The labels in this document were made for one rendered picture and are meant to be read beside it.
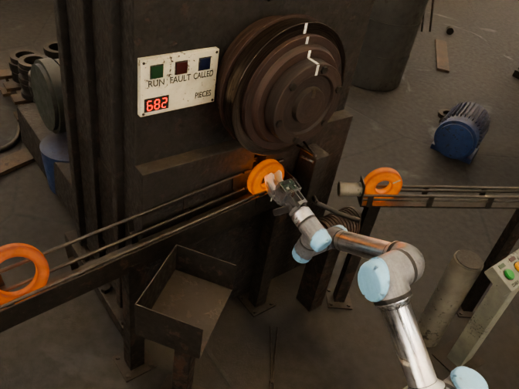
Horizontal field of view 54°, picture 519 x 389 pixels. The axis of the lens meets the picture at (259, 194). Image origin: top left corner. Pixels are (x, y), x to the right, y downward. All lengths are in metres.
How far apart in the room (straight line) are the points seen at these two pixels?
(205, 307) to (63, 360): 0.81
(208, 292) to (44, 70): 1.54
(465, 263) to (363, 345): 0.59
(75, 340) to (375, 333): 1.32
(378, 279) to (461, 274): 0.77
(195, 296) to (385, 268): 0.59
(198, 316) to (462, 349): 1.29
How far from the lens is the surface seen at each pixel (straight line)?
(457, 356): 2.51
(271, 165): 1.87
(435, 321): 2.42
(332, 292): 2.57
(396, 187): 2.12
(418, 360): 1.60
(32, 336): 2.35
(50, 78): 2.71
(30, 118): 3.17
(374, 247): 1.73
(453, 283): 2.26
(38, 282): 1.66
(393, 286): 1.53
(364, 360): 2.39
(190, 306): 1.62
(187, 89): 1.61
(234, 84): 1.56
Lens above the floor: 1.86
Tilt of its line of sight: 38 degrees down
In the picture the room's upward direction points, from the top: 11 degrees clockwise
